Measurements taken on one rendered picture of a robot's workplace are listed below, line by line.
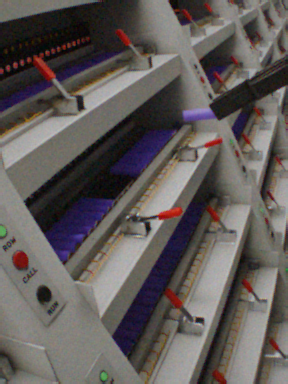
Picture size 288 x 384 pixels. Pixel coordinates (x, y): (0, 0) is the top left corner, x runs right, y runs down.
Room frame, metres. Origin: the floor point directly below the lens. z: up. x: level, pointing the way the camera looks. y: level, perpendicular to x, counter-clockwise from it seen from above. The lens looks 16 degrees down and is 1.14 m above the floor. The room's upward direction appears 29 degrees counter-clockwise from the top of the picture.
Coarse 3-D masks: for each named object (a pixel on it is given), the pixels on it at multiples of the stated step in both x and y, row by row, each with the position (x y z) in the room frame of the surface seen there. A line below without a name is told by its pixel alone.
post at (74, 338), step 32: (0, 192) 0.41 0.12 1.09; (32, 224) 0.42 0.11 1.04; (0, 288) 0.36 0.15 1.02; (64, 288) 0.41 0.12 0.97; (0, 320) 0.36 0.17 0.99; (32, 320) 0.36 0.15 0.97; (64, 320) 0.39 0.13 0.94; (96, 320) 0.42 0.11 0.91; (64, 352) 0.37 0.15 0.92; (96, 352) 0.40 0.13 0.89
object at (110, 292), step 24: (144, 120) 1.01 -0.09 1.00; (168, 120) 0.98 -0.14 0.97; (216, 120) 0.92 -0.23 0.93; (192, 144) 0.88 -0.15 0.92; (192, 168) 0.77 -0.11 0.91; (48, 192) 0.69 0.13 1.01; (168, 192) 0.69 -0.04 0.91; (192, 192) 0.75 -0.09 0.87; (144, 216) 0.63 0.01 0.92; (120, 240) 0.58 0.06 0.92; (144, 240) 0.56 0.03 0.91; (120, 264) 0.52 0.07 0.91; (144, 264) 0.54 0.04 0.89; (96, 288) 0.48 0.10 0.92; (120, 288) 0.47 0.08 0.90; (96, 312) 0.42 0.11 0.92; (120, 312) 0.47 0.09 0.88
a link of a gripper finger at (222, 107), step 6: (234, 90) 0.61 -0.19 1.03; (240, 90) 0.60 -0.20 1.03; (222, 96) 0.62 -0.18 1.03; (228, 96) 0.61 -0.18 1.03; (216, 102) 0.63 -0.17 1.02; (222, 102) 0.62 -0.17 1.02; (228, 102) 0.62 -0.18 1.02; (246, 102) 0.60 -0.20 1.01; (210, 108) 0.63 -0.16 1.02; (216, 108) 0.63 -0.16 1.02; (222, 108) 0.62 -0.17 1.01; (228, 108) 0.62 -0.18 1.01; (234, 108) 0.61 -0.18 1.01; (240, 108) 0.61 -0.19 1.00; (216, 114) 0.63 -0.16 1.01; (222, 114) 0.63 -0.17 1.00; (228, 114) 0.62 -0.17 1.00
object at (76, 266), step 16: (176, 144) 0.84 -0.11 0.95; (160, 160) 0.77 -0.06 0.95; (144, 176) 0.72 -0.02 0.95; (128, 192) 0.67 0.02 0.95; (144, 192) 0.69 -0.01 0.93; (112, 208) 0.63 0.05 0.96; (128, 208) 0.63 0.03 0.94; (112, 224) 0.59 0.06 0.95; (96, 240) 0.55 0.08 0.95; (80, 256) 0.52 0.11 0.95; (80, 272) 0.50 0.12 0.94
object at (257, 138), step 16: (256, 112) 1.51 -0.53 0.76; (272, 112) 1.52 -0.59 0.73; (240, 128) 1.39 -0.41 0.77; (256, 128) 1.40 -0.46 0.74; (272, 128) 1.39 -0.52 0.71; (240, 144) 1.24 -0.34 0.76; (256, 144) 1.28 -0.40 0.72; (272, 144) 1.36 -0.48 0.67; (256, 160) 1.16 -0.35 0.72; (256, 176) 1.01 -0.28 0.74
